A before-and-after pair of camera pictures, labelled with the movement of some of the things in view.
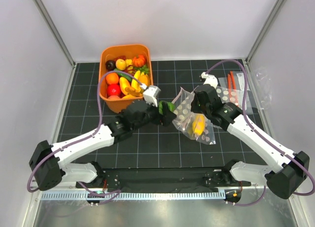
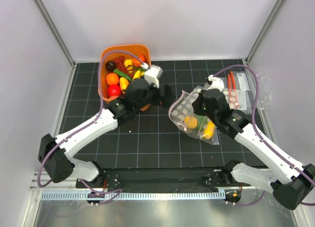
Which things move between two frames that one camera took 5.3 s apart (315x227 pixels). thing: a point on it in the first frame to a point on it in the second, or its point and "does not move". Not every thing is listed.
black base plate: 166,178 does not move
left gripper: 164,119 to 163,100
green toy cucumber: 127,76 does not move
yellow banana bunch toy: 124,83 does not move
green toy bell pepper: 171,106 to 202,120
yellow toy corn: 128,62 does not move
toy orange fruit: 111,78 does not move
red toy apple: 113,89 does not move
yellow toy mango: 198,124 to 208,130
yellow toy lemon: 120,64 to 191,122
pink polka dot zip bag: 196,126 does not move
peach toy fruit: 113,97 does not move
